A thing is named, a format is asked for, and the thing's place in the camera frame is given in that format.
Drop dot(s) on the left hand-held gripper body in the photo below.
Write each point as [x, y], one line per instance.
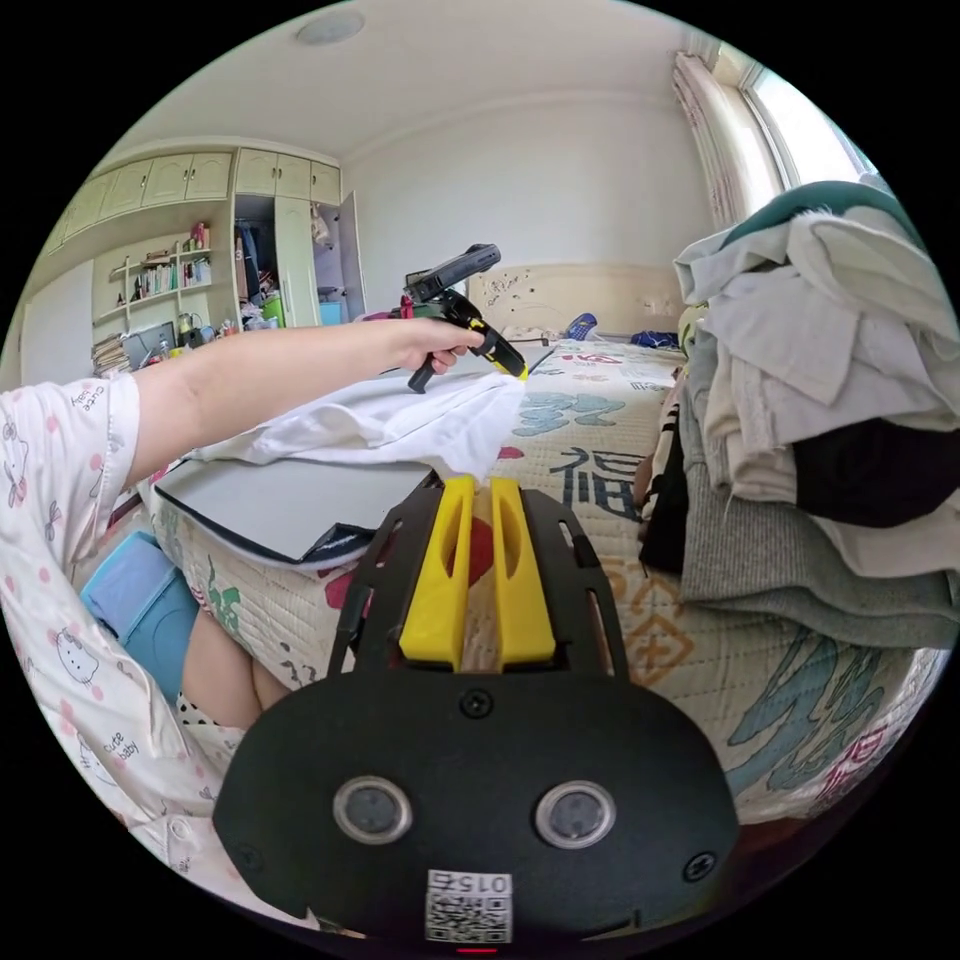
[457, 321]

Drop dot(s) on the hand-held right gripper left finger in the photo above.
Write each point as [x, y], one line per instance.
[435, 592]

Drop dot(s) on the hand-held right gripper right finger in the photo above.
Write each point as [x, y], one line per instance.
[525, 600]

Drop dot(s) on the white short sleeve shirt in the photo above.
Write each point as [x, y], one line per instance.
[375, 427]

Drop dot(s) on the person's left forearm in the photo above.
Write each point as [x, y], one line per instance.
[262, 386]

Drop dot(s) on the person's left hand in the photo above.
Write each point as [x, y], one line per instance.
[436, 343]

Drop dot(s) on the blue checked cloth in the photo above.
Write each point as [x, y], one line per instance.
[580, 327]

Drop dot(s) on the grey flat folding board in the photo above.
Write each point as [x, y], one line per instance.
[285, 502]

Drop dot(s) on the cream cupboard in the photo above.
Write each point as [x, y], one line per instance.
[292, 240]

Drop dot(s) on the bed with printed quilt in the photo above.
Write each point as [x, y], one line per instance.
[697, 675]

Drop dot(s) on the pile of clothes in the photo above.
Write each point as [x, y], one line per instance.
[810, 420]

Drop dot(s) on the curtain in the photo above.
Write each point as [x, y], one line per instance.
[712, 142]

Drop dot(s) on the shelf with books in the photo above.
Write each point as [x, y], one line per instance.
[161, 277]

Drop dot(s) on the round ceiling lamp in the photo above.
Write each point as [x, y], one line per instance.
[330, 30]

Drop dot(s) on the person's body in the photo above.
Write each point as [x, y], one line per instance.
[67, 600]

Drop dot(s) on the window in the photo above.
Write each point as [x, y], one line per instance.
[806, 120]

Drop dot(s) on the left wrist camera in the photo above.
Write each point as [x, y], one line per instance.
[450, 271]

